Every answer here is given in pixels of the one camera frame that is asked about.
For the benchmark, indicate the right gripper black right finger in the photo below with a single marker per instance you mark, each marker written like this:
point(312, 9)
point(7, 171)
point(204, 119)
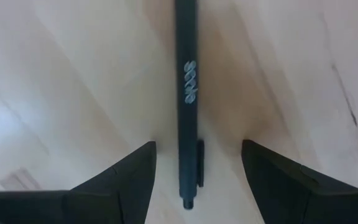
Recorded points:
point(291, 199)

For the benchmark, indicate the matte black pen silver print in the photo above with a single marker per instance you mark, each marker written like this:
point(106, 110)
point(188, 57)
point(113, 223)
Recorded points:
point(186, 124)

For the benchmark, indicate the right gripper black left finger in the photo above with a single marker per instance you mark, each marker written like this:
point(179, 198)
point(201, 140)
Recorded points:
point(110, 199)

